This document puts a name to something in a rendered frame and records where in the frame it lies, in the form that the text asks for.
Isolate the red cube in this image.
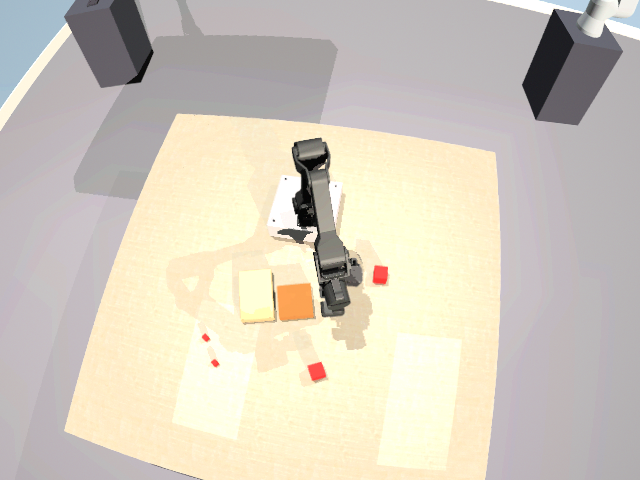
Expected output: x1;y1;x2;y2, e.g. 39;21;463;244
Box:
308;362;326;380
372;266;388;284

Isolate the orange square block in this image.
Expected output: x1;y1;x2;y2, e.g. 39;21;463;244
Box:
276;283;314;320

